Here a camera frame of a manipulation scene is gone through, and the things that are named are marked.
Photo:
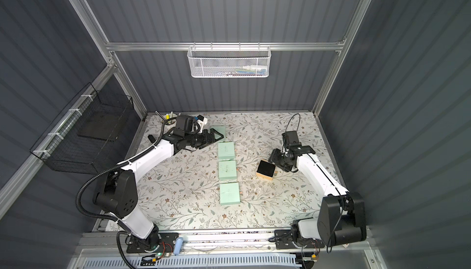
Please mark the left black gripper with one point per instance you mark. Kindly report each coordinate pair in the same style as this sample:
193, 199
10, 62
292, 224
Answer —
203, 138

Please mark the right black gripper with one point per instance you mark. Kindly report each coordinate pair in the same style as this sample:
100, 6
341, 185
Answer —
279, 157

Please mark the tan drawer tray black insert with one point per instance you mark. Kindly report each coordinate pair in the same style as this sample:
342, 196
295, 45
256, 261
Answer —
266, 170

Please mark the mint jewelry box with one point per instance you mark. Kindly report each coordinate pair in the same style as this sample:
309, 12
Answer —
227, 170
220, 130
226, 151
229, 193

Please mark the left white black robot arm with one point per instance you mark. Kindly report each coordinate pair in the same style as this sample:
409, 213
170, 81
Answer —
116, 193

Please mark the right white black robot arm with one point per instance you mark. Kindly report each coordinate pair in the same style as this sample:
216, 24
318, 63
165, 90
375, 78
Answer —
342, 217

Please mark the white pen holder cup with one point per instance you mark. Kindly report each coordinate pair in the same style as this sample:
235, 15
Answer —
165, 116

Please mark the floral table mat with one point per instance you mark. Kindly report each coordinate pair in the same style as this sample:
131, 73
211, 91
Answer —
183, 192

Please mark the black marker pen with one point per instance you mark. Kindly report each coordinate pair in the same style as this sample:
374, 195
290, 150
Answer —
152, 139

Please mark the white perforated front panel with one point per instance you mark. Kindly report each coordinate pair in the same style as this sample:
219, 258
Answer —
208, 261

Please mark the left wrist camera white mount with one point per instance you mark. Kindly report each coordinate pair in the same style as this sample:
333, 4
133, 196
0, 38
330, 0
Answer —
201, 121

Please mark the white wire wall basket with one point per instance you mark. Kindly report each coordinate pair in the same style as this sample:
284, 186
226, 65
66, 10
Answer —
229, 61

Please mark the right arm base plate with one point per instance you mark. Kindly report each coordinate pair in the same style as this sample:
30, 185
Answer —
284, 239

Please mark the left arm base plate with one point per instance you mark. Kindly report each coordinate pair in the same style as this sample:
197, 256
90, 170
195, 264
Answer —
154, 243

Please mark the blue cylinder on rail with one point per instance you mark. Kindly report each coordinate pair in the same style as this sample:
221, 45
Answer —
178, 245

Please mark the black wire side basket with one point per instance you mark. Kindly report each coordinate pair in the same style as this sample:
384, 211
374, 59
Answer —
93, 136

